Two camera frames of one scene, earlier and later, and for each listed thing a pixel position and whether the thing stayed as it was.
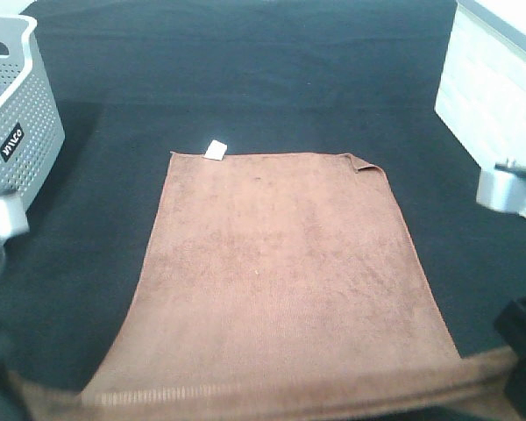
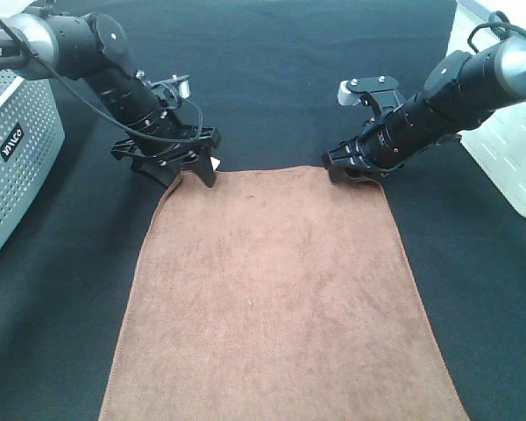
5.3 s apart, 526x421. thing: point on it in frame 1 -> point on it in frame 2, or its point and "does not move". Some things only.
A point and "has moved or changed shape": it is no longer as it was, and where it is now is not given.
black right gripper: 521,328 -> 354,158
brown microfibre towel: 280,287 has moved or changed shape
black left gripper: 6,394 -> 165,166
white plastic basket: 491,86 does not move
